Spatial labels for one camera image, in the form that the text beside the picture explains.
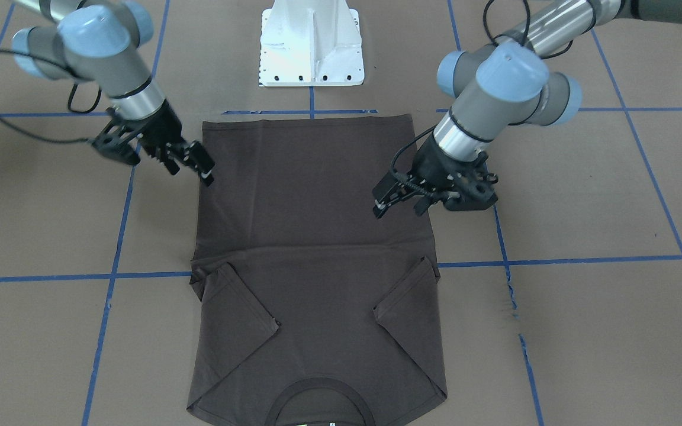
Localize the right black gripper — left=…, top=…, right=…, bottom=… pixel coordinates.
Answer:
left=137, top=100, right=215, bottom=187

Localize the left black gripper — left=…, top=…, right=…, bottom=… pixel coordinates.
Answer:
left=372, top=133, right=471, bottom=219

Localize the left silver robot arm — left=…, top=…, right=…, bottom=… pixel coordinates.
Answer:
left=372, top=1, right=682, bottom=218

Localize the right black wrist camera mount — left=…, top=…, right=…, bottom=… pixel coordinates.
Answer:
left=90, top=108, right=140, bottom=166

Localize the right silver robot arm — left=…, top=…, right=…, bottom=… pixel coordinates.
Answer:
left=12, top=1, right=214, bottom=186

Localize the dark brown t-shirt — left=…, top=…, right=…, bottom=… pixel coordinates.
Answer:
left=187, top=114, right=447, bottom=425

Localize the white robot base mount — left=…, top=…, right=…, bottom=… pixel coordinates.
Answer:
left=258, top=1, right=365, bottom=87

